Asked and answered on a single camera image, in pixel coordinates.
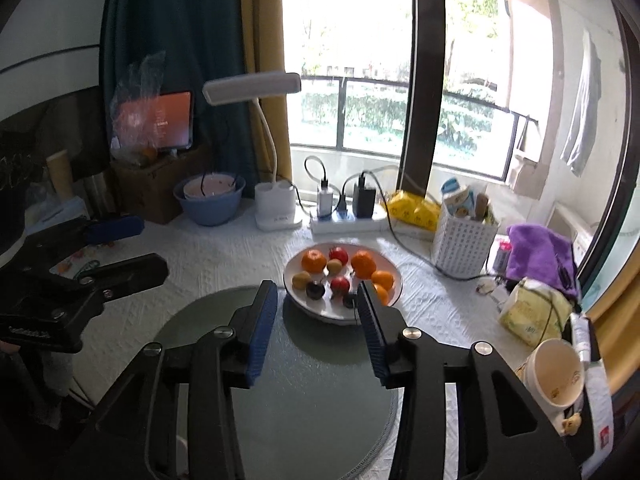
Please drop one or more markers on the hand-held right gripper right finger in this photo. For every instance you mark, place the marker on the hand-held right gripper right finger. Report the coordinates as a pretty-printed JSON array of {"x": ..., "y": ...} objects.
[{"x": 372, "y": 335}]

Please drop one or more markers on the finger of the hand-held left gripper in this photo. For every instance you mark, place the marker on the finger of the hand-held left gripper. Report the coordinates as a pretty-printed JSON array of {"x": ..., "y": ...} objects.
[
  {"x": 115, "y": 227},
  {"x": 135, "y": 272}
]

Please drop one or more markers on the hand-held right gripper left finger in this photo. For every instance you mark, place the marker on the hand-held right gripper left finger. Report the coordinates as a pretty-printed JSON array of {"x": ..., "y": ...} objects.
[{"x": 260, "y": 335}]

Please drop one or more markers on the orange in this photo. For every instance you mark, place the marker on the orange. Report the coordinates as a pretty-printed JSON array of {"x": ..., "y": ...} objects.
[
  {"x": 383, "y": 281},
  {"x": 382, "y": 297},
  {"x": 313, "y": 261},
  {"x": 363, "y": 264}
]

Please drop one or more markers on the dark plum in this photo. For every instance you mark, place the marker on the dark plum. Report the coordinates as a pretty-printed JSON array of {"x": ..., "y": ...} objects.
[
  {"x": 315, "y": 291},
  {"x": 350, "y": 301}
]

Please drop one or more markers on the white plate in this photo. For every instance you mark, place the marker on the white plate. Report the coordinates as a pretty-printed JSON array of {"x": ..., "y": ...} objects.
[{"x": 320, "y": 312}]

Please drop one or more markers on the red apple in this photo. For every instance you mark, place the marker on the red apple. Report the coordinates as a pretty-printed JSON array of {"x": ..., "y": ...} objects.
[
  {"x": 340, "y": 285},
  {"x": 338, "y": 254}
]

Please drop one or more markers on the brown kiwi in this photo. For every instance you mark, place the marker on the brown kiwi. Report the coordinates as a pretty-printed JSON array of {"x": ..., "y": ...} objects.
[
  {"x": 301, "y": 280},
  {"x": 334, "y": 266}
]

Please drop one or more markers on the cardboard box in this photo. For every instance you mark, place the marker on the cardboard box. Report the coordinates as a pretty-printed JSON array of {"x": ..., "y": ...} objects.
[{"x": 145, "y": 192}]

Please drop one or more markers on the light blue box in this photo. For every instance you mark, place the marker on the light blue box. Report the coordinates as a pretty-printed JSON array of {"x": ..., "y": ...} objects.
[{"x": 55, "y": 212}]

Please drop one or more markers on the round grey glass mat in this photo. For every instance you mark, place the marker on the round grey glass mat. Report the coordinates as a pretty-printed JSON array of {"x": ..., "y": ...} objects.
[{"x": 310, "y": 400}]

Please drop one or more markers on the white textured tablecloth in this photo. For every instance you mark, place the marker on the white textured tablecloth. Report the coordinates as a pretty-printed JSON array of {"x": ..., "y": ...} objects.
[{"x": 225, "y": 260}]

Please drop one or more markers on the blue bowl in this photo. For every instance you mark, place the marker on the blue bowl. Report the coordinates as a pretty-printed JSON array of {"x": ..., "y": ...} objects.
[{"x": 210, "y": 211}]

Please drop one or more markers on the pink bowl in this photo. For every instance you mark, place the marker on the pink bowl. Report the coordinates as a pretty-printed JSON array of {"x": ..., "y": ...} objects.
[{"x": 210, "y": 188}]

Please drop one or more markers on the dark printed cloth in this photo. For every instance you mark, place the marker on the dark printed cloth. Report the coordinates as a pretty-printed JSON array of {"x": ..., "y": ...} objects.
[{"x": 15, "y": 185}]

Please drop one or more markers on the white flat box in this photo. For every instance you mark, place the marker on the white flat box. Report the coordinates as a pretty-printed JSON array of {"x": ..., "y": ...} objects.
[{"x": 415, "y": 232}]

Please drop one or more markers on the white power strip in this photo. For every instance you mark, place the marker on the white power strip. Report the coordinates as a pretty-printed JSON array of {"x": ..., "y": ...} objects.
[{"x": 350, "y": 225}]

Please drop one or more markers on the tablet with orange screen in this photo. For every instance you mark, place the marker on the tablet with orange screen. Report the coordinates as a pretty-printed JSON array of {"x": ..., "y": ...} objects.
[{"x": 170, "y": 120}]

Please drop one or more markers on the black plug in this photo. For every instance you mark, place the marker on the black plug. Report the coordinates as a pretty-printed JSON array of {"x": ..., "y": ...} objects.
[{"x": 342, "y": 209}]

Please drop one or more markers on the white desk lamp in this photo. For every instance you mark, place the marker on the white desk lamp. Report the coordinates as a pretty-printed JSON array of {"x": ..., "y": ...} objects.
[{"x": 275, "y": 206}]

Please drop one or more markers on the white plastic basket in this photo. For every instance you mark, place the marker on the white plastic basket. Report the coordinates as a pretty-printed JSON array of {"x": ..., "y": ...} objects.
[{"x": 462, "y": 240}]

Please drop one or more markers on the yellow duck print packet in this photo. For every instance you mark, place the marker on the yellow duck print packet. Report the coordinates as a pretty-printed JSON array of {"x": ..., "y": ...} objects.
[{"x": 410, "y": 207}]

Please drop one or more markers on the black charger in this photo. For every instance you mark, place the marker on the black charger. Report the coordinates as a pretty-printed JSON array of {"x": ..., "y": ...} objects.
[{"x": 363, "y": 200}]

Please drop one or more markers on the clear plastic bag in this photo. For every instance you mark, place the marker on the clear plastic bag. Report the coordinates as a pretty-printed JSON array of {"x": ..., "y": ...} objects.
[{"x": 137, "y": 90}]

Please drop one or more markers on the white charger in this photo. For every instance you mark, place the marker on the white charger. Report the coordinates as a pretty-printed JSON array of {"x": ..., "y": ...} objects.
[{"x": 324, "y": 202}]

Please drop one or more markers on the pink white small box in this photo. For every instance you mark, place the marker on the pink white small box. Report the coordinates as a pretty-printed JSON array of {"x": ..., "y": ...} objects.
[{"x": 502, "y": 256}]

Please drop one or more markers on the yellow green tissue pack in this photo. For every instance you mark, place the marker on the yellow green tissue pack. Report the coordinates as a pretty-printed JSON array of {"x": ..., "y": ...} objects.
[{"x": 525, "y": 315}]

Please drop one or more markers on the white duck print carton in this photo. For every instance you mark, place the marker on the white duck print carton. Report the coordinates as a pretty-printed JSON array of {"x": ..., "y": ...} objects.
[{"x": 457, "y": 200}]

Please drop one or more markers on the brown cardboard tag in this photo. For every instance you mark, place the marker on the brown cardboard tag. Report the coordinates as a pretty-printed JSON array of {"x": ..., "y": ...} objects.
[{"x": 481, "y": 206}]

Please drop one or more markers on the cream bear print cup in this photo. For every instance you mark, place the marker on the cream bear print cup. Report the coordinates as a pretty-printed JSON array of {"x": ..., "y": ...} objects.
[{"x": 545, "y": 365}]

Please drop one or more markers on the purple cloth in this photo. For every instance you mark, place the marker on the purple cloth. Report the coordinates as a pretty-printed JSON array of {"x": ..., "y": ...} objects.
[{"x": 535, "y": 250}]

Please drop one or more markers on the teal curtain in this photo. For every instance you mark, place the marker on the teal curtain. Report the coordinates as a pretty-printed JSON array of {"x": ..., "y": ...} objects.
[{"x": 175, "y": 25}]

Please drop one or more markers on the black balcony railing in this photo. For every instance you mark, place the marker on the black balcony railing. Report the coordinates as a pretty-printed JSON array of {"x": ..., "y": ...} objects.
[{"x": 341, "y": 110}]

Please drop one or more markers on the white tube with red label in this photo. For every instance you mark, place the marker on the white tube with red label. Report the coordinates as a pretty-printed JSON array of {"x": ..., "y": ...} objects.
[{"x": 597, "y": 400}]

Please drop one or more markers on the yellow curtain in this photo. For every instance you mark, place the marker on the yellow curtain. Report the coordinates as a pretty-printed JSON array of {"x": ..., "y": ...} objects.
[{"x": 265, "y": 20}]

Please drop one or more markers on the hanging grey garment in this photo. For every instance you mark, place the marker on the hanging grey garment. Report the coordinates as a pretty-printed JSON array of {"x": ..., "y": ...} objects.
[{"x": 582, "y": 110}]

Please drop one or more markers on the dark window frame post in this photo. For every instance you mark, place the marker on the dark window frame post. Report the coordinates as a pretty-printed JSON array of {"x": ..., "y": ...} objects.
[{"x": 425, "y": 60}]

